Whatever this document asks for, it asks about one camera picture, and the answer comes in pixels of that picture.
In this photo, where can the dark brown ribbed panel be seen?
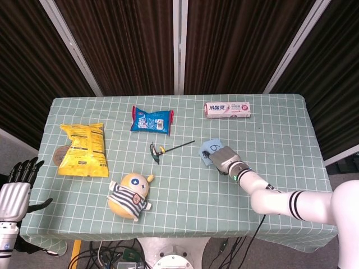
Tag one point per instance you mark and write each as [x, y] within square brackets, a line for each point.
[123, 47]
[25, 70]
[336, 84]
[241, 47]

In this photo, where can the white pink toothpaste box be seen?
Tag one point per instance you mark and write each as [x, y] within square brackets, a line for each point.
[227, 110]

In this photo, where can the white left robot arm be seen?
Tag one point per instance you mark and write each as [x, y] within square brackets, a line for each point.
[7, 243]

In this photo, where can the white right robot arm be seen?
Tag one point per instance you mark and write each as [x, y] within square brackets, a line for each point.
[280, 201]

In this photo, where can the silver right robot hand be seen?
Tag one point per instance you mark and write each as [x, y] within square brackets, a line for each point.
[225, 158]

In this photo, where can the green circuit board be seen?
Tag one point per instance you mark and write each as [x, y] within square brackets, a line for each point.
[131, 254]

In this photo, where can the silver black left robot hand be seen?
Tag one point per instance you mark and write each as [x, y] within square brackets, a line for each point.
[14, 196]

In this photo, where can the yellow plush toy striped sweater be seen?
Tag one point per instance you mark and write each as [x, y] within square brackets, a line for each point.
[129, 196]

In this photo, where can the yellow chip bag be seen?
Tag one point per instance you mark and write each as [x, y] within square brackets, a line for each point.
[84, 148]

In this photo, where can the green checked tablecloth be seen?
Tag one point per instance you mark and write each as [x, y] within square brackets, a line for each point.
[182, 185]

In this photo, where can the yellow floor tape strip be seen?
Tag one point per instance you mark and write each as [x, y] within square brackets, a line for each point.
[76, 249]

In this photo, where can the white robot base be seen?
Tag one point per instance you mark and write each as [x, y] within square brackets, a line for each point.
[174, 252]

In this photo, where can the blue snack packet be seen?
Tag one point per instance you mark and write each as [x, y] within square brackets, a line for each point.
[151, 120]

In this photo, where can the white frame post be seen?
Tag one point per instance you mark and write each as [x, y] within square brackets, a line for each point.
[293, 47]
[73, 50]
[179, 47]

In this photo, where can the brown round disc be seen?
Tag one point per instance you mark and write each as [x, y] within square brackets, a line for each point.
[58, 157]

